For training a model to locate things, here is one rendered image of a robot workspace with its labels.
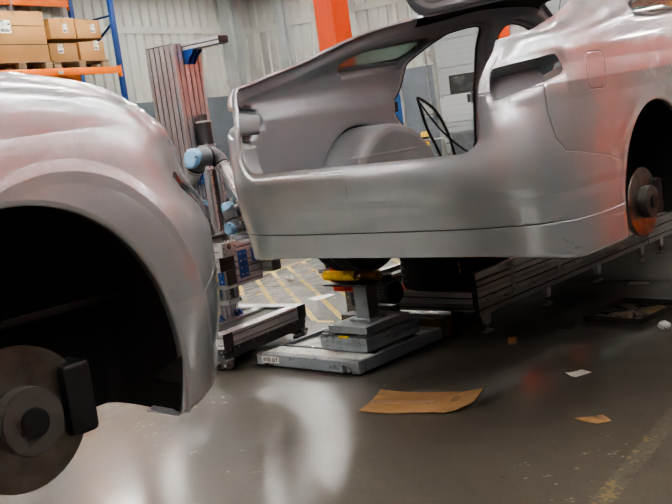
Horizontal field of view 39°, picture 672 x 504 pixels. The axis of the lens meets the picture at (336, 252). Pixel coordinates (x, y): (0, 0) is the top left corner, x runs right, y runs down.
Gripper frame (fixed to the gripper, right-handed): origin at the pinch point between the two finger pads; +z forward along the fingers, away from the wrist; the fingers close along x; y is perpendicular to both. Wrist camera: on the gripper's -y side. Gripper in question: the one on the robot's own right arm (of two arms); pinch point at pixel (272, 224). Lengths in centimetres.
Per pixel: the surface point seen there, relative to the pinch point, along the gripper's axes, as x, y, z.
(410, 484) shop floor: -157, -129, -123
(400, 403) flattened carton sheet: -96, -111, -44
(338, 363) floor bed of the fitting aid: -30, -89, -9
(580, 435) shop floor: -193, -135, -54
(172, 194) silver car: -220, -17, -248
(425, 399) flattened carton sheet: -104, -113, -35
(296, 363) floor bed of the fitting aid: 4, -83, -9
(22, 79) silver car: -227, 10, -285
